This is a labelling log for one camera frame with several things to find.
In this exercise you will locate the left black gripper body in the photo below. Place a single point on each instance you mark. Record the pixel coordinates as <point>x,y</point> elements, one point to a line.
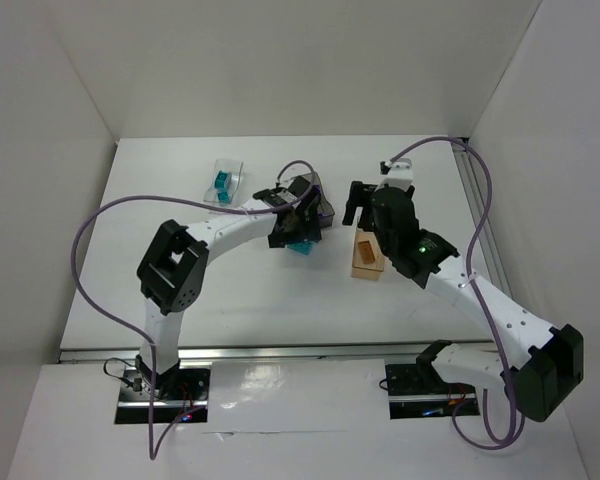
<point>296,226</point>

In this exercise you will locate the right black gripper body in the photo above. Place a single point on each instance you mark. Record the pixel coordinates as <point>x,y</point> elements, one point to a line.
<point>359,198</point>

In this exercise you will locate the teal long lego brick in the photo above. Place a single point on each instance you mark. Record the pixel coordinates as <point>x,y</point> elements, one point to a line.
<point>304,248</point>

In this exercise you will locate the small teal lego brick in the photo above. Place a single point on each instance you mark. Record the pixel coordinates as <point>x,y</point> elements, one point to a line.
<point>222,180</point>

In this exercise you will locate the orange lego plate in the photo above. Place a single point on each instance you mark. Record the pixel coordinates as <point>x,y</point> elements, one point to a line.
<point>366,252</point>

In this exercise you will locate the teal oval lego piece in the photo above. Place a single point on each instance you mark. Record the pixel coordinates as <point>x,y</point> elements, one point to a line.
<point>224,197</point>

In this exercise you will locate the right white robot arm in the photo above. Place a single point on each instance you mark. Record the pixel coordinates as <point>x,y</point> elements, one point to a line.
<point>538,365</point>

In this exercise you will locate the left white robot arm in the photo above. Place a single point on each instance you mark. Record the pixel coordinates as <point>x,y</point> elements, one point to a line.
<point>172,270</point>

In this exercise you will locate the dark smoky plastic container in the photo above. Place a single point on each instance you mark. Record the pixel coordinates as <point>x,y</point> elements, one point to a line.
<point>323,206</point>

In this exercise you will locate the orange translucent plastic container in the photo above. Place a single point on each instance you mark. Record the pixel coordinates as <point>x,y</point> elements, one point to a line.
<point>358,269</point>

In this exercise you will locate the clear plastic container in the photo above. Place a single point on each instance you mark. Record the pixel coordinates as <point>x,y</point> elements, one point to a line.
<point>236,168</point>

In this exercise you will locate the aluminium side rail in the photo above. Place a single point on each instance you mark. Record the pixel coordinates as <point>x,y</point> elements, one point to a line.
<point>485,258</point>

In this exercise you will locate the aluminium front rail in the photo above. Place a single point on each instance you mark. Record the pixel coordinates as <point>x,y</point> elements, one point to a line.
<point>212,354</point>

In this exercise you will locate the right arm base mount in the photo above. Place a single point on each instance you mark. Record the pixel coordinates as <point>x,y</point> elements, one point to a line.
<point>411,396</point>

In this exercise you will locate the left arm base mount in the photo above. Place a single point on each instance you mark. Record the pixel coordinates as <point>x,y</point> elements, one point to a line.
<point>186,396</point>

